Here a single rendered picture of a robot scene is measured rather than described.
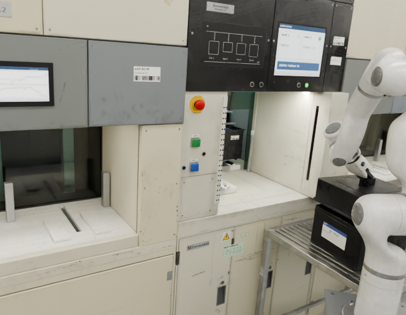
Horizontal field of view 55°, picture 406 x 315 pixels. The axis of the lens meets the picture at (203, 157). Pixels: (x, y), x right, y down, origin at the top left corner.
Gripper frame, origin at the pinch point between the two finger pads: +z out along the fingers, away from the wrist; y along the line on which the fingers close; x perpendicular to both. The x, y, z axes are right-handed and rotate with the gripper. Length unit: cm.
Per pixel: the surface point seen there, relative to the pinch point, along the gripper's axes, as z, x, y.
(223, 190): -14, 41, 50
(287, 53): -51, -17, 32
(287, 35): -56, -22, 32
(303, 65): -40, -22, 34
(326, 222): 4.8, 22.8, 4.9
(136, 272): -36, 91, 23
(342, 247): 9.1, 27.3, -5.7
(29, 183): -80, 98, 63
